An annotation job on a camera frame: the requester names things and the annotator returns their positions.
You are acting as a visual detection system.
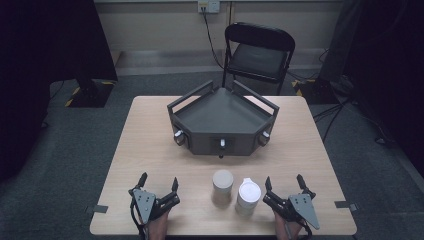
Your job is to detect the grey table edge bracket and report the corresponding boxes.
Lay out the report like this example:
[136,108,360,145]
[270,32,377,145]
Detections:
[84,204,110,215]
[333,200,360,212]

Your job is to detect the black folding chair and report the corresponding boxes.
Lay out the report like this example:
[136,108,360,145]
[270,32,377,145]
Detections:
[221,22,297,96]

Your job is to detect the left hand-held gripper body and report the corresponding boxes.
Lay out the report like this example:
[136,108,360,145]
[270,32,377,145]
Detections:
[128,187,181,225]

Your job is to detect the dark grey corner tray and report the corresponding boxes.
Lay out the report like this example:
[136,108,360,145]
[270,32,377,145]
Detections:
[166,79,280,160]

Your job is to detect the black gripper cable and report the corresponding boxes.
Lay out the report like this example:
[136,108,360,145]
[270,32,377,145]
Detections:
[298,221,314,240]
[129,199,148,240]

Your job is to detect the white paper cup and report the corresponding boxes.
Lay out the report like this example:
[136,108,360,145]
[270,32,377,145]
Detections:
[234,177,262,216]

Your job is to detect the black power cable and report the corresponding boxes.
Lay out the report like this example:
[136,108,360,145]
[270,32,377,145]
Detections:
[200,7,228,70]

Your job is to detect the black curtain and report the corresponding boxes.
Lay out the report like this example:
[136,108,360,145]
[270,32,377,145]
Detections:
[0,0,119,184]
[319,0,424,178]

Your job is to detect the black stand base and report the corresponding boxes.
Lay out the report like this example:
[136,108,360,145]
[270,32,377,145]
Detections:
[291,78,340,106]
[64,79,116,109]

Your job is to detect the person's right hand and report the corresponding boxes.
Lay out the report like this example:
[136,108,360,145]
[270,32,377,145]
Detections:
[273,213,303,240]

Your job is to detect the person's left hand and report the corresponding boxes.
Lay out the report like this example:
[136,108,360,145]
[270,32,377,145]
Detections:
[145,210,170,240]

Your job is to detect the black floor cables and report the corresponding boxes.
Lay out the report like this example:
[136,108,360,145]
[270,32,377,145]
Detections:
[312,94,388,146]

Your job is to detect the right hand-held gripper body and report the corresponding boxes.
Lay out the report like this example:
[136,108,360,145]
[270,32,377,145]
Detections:
[262,192,321,231]

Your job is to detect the white wall socket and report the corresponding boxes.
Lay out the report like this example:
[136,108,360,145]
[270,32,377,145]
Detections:
[197,0,221,15]

